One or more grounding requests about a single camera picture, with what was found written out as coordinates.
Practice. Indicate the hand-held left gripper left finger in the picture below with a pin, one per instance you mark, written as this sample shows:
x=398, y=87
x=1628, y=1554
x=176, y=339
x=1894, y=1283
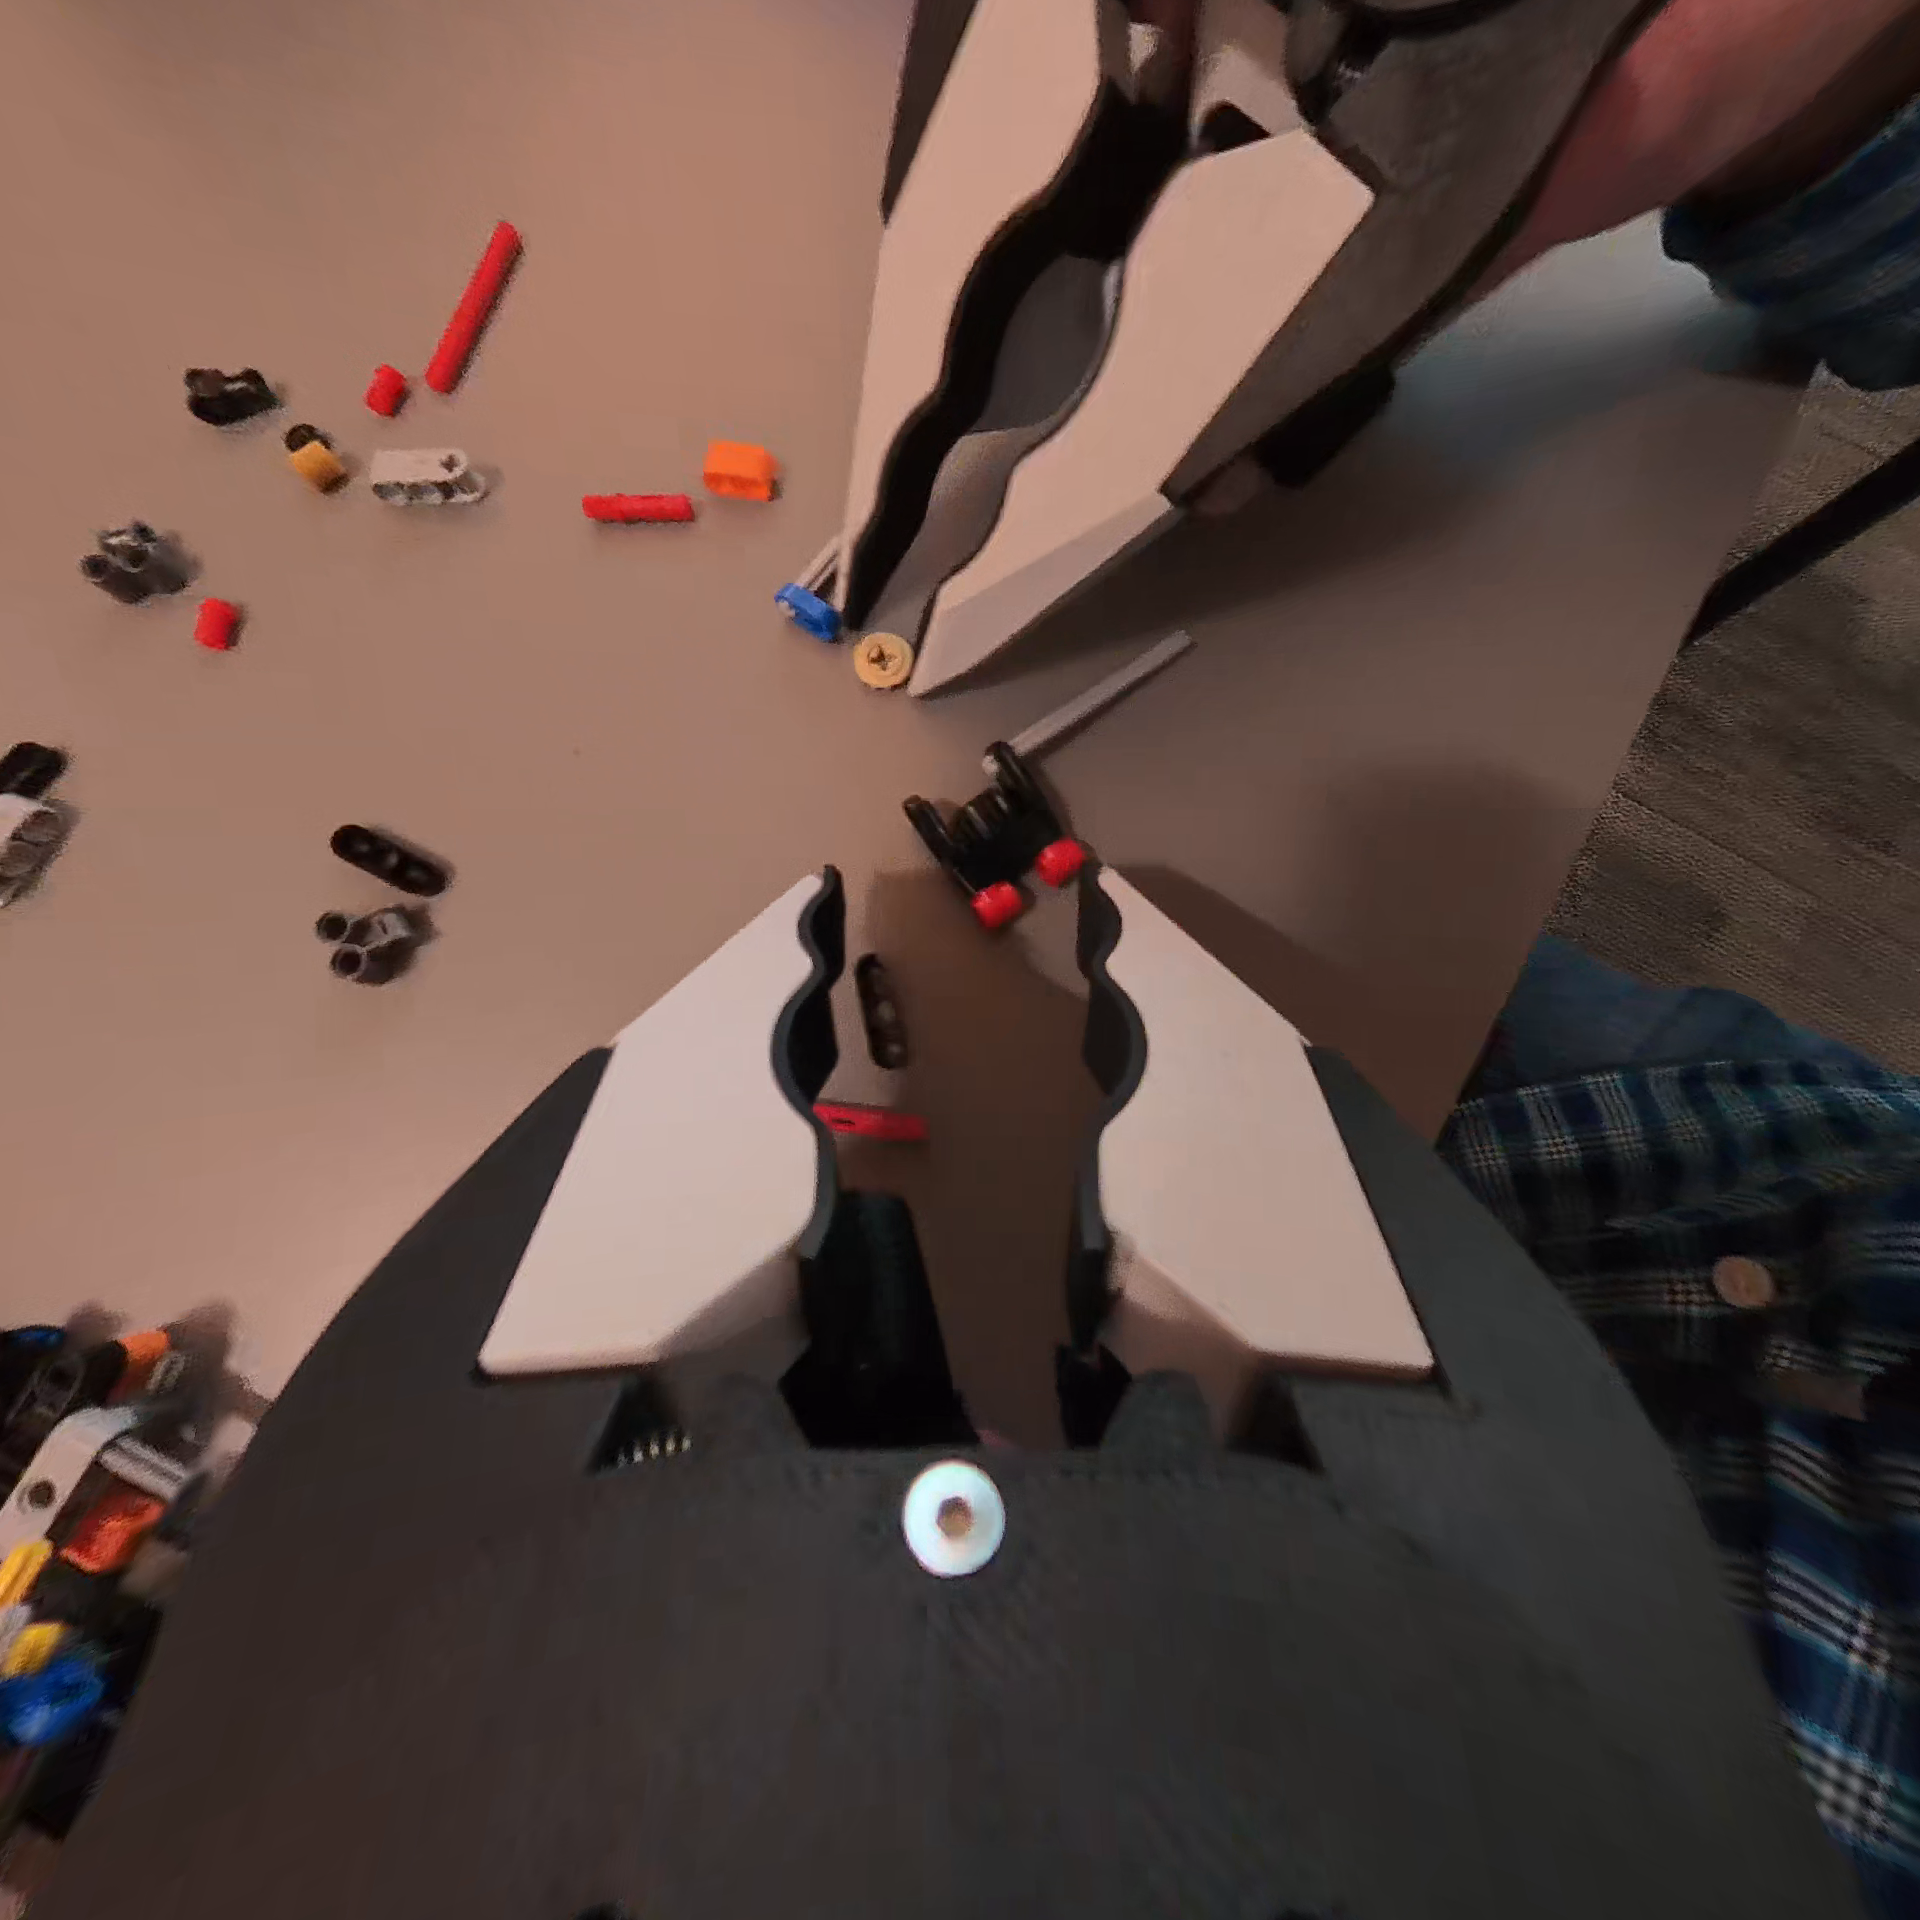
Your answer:
x=676, y=1140

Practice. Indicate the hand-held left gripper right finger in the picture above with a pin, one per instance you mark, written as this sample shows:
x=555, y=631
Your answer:
x=1245, y=1169

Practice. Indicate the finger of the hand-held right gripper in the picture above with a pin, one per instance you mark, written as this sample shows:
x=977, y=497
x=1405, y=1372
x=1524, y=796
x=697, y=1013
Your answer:
x=1197, y=332
x=991, y=151

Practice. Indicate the black lego assembly red bushes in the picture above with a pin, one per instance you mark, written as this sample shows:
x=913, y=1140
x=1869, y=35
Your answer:
x=991, y=839

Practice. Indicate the tan lego gear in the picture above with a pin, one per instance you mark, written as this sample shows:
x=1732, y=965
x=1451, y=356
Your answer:
x=879, y=662

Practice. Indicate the person's right forearm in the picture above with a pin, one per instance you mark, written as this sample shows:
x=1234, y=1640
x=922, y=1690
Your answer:
x=1725, y=105

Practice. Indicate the thin red lego axle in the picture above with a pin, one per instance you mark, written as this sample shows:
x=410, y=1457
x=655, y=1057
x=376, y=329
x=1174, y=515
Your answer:
x=872, y=1121

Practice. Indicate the short black lego beam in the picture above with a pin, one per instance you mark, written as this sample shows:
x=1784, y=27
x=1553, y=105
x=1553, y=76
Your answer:
x=879, y=1013

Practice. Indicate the dark grey lego connector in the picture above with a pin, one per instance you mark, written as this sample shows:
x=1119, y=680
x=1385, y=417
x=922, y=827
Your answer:
x=376, y=947
x=135, y=564

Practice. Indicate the grey lego axle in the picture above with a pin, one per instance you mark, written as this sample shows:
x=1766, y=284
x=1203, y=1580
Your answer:
x=1102, y=695

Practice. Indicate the orange lego piece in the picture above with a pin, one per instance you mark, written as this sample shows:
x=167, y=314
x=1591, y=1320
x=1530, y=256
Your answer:
x=740, y=472

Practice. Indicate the blue lego pin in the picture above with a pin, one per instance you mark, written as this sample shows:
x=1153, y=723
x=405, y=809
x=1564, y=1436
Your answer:
x=809, y=610

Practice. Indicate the medium red lego axle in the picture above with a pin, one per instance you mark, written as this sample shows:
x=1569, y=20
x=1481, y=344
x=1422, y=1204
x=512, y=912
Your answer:
x=636, y=510

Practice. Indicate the long red lego axle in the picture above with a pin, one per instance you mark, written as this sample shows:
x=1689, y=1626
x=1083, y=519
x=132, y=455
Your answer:
x=472, y=307

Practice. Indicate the small red lego bush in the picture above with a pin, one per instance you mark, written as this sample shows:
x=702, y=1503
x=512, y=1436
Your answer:
x=384, y=391
x=214, y=626

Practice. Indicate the light grey lego beam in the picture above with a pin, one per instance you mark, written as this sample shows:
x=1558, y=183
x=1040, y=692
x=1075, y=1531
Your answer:
x=426, y=476

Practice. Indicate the pile of mixed lego pieces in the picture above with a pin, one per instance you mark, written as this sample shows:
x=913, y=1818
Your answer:
x=74, y=1513

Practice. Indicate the yellow and black lego piece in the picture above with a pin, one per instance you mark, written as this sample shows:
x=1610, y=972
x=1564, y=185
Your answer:
x=316, y=463

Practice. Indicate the black lego connector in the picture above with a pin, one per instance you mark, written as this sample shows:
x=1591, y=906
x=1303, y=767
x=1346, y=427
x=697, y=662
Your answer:
x=225, y=397

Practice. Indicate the person's blue jeans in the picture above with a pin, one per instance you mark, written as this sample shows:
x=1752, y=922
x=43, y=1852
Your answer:
x=1621, y=1007

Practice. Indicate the person's plaid shirt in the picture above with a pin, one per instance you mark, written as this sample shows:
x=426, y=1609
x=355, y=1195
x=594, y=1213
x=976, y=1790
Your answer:
x=1725, y=1350

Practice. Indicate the black table leg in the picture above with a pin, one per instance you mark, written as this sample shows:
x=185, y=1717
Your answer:
x=1799, y=540

